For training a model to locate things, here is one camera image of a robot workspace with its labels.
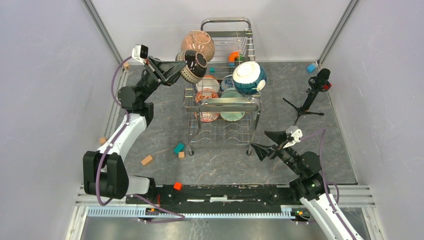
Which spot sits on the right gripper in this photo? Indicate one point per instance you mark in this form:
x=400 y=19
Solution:
x=280 y=137

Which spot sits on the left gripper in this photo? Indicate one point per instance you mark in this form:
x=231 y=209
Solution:
x=165 y=72

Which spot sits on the black patterned bowl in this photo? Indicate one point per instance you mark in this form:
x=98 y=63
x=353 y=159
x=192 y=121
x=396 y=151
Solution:
x=196 y=65

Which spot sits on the pink speckled bowl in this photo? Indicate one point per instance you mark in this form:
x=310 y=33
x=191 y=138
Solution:
x=201 y=42

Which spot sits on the teal and white bowl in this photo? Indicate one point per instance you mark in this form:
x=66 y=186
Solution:
x=249 y=78

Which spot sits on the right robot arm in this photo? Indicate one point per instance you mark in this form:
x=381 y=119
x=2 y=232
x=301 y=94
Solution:
x=310 y=187

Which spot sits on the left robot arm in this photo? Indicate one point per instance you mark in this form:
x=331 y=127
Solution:
x=104 y=171

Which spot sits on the metal dish rack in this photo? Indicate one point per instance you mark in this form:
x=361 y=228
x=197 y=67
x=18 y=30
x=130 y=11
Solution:
x=229 y=34

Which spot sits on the white bowl orange rim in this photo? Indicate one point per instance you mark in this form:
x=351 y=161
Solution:
x=208 y=82

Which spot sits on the red patterned bowl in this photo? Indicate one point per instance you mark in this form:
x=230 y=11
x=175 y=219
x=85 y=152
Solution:
x=205 y=113

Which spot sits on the blue floral bowl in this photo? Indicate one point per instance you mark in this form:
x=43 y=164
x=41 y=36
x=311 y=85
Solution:
x=227 y=83

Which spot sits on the pale green bowl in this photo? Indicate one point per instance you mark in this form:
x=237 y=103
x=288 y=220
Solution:
x=231 y=116

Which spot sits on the orange toy piece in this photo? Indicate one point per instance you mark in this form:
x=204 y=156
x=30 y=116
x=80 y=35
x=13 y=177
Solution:
x=235 y=59

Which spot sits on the teal block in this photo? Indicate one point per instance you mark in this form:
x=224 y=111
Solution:
x=179 y=148

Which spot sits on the black microphone on tripod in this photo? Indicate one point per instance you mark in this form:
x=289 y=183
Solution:
x=317 y=84

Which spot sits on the blue block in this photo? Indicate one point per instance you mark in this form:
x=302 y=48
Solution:
x=311 y=68

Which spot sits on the tan wooden block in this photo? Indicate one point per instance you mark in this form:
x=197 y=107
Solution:
x=147 y=160

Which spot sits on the light wooden cube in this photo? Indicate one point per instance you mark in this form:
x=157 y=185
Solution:
x=102 y=140

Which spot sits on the red cube on base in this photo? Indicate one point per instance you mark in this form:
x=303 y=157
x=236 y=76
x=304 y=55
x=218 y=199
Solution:
x=178 y=186

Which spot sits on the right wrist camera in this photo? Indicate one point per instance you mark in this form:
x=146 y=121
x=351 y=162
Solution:
x=294 y=135

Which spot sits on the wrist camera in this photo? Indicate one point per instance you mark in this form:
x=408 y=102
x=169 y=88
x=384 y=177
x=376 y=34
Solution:
x=294 y=135
x=140 y=53

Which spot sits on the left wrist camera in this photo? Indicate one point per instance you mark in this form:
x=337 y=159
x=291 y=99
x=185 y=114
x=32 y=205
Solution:
x=140 y=53

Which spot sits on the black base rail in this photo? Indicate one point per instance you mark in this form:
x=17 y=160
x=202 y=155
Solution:
x=222 y=199

